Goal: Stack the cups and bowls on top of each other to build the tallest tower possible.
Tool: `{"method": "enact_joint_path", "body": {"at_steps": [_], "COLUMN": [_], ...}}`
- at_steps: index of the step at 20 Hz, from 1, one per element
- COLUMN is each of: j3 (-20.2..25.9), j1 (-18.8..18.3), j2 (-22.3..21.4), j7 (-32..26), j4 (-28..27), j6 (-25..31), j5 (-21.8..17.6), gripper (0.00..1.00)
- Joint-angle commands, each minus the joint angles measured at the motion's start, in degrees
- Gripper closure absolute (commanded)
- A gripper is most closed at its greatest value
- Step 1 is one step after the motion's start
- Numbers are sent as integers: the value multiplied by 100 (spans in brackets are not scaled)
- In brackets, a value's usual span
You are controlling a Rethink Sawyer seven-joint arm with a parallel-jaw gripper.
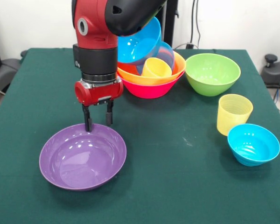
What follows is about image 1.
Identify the yellow-orange plastic cup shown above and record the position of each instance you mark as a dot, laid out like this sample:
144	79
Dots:
157	67

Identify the small cyan plastic bowl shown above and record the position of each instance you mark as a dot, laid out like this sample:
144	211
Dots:
254	144

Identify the green plastic bowl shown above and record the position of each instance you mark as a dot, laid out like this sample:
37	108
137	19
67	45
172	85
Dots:
212	74

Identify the black swivel chair base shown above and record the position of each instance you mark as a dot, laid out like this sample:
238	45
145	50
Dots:
275	72

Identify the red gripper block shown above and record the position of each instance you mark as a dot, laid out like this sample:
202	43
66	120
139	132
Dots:
100	94

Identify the large blue plastic bowl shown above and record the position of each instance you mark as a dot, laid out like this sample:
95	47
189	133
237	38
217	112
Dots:
137	49

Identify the black office chair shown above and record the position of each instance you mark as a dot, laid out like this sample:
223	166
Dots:
7	67

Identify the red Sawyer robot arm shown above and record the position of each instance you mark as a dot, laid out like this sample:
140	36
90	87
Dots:
95	58

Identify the large pink plastic bowl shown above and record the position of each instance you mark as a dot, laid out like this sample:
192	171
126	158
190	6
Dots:
149	91

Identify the translucent yellow plastic cup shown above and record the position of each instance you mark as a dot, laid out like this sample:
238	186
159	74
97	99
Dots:
233	112

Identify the black power adapter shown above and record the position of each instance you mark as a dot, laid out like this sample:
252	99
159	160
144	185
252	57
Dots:
189	46

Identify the dark green tablecloth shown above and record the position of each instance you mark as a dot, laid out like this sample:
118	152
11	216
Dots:
25	140

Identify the translucent blue ribbed bowl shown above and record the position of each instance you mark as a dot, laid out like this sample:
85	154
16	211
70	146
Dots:
166	53

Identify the large orange plastic bowl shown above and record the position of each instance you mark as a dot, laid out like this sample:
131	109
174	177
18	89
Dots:
179	65

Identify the purple plastic bowl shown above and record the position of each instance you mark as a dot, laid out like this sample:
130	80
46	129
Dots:
81	161

